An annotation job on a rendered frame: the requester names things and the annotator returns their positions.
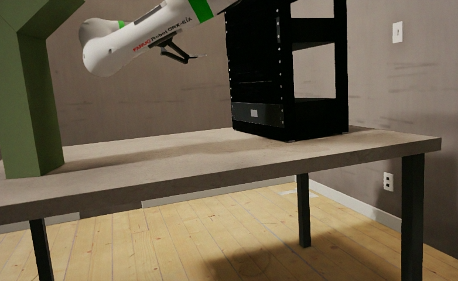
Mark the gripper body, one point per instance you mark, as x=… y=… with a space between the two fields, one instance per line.
x=164 y=44

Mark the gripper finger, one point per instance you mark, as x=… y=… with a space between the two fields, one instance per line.
x=164 y=52

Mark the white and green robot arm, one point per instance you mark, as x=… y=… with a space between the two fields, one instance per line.
x=109 y=45

